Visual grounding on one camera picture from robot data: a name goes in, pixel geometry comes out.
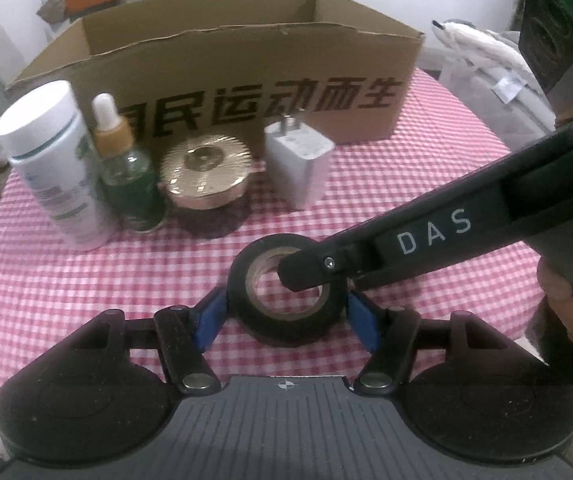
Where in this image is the large printed cardboard box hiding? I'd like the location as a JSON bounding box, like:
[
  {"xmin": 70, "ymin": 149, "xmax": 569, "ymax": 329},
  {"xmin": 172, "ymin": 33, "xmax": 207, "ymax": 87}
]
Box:
[{"xmin": 6, "ymin": 0, "xmax": 426, "ymax": 147}]

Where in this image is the person's right hand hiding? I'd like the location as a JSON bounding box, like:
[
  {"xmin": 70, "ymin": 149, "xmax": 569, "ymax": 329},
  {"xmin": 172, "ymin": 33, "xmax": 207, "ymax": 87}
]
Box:
[{"xmin": 525, "ymin": 258, "xmax": 573, "ymax": 386}]

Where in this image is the white supplement bottle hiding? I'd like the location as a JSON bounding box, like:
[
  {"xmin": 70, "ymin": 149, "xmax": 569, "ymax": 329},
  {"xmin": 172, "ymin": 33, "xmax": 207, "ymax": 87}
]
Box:
[{"xmin": 0, "ymin": 80, "xmax": 113, "ymax": 252}]

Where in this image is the pink checkered tablecloth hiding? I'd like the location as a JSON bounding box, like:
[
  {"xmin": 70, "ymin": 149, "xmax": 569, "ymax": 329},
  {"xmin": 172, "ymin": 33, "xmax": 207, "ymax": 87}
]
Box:
[{"xmin": 0, "ymin": 67, "xmax": 547, "ymax": 391}]

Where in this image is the gold lid jar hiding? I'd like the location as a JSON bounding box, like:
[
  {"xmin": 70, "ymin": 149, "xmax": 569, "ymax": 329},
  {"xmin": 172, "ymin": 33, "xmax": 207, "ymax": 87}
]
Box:
[{"xmin": 159, "ymin": 132, "xmax": 256, "ymax": 239}]

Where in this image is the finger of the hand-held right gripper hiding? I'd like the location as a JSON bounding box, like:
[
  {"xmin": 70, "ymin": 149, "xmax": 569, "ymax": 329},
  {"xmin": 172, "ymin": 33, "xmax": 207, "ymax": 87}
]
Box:
[{"xmin": 277, "ymin": 232, "xmax": 383, "ymax": 293}]

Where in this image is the black tape roll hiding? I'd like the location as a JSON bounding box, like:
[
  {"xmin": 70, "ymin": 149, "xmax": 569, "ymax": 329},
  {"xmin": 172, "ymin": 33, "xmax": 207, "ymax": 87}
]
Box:
[{"xmin": 227, "ymin": 234, "xmax": 350, "ymax": 349}]

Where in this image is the white charger plug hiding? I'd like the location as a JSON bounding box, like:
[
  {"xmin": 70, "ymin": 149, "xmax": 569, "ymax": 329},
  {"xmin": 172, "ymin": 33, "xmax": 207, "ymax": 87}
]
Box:
[{"xmin": 264, "ymin": 115, "xmax": 336, "ymax": 211}]

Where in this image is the green dropper bottle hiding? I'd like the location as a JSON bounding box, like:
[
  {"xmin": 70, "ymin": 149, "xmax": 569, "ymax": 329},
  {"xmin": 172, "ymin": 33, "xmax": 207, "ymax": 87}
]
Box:
[{"xmin": 91, "ymin": 93, "xmax": 165, "ymax": 234}]

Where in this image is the white plastic bag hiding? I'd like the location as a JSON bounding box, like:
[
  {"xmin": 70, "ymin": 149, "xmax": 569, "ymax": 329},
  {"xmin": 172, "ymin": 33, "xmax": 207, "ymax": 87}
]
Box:
[{"xmin": 431, "ymin": 19, "xmax": 558, "ymax": 132}]

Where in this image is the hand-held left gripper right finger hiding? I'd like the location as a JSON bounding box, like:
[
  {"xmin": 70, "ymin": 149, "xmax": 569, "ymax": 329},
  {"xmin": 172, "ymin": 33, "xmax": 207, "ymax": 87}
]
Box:
[{"xmin": 347, "ymin": 292, "xmax": 507, "ymax": 395}]

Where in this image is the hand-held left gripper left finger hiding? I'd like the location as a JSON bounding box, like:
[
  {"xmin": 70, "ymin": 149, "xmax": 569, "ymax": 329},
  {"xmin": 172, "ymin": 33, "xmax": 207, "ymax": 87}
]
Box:
[{"xmin": 74, "ymin": 287, "xmax": 232, "ymax": 395}]

